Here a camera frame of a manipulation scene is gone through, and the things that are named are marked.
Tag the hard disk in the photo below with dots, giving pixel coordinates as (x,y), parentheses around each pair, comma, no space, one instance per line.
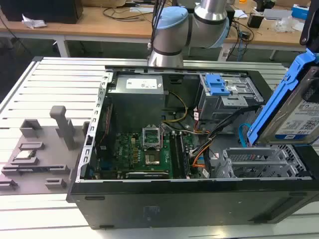
(296,117)

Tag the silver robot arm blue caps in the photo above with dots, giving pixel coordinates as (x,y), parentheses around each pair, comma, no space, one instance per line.
(172,32)

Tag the metal disk bay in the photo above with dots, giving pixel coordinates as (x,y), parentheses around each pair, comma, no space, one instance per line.
(251,161)

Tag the black RAM slot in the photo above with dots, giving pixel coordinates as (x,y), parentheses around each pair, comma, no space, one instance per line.
(178,154)
(185,156)

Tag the black expansion slot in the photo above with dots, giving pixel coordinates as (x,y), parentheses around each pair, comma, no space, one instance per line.
(147,174)

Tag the blue cardboard box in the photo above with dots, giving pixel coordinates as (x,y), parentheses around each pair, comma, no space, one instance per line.
(300,12)

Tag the clear plastic bags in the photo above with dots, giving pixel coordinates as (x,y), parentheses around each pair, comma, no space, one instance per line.
(289,25)

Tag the grey flat box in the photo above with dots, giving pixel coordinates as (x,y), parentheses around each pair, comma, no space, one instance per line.
(276,13)

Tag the small black box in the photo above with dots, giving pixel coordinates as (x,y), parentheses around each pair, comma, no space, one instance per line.
(255,20)

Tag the blue plastic drive latch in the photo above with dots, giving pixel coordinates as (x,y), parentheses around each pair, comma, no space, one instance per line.
(216,85)

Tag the metal drive cage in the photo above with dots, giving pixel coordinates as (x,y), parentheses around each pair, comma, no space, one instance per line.
(214,107)

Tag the grey power supply unit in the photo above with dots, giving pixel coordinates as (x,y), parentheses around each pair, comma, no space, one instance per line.
(135,87)

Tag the CPU socket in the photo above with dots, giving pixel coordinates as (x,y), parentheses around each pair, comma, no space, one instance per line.
(152,159)

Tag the wooden desk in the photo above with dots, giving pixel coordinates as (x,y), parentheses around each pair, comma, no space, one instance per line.
(104,28)

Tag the green motherboard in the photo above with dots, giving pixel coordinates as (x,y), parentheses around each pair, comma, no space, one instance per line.
(129,152)

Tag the black open PC case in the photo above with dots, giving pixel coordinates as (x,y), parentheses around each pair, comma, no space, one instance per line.
(174,204)

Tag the crumpled white paper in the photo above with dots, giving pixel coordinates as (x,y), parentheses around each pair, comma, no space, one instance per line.
(33,22)

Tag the grey parts rack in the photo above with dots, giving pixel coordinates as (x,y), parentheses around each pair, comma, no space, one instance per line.
(42,149)

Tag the silver CPU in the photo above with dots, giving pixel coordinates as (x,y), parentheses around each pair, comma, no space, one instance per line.
(24,155)

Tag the RAM stick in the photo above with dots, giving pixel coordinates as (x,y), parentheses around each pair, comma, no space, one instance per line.
(23,170)

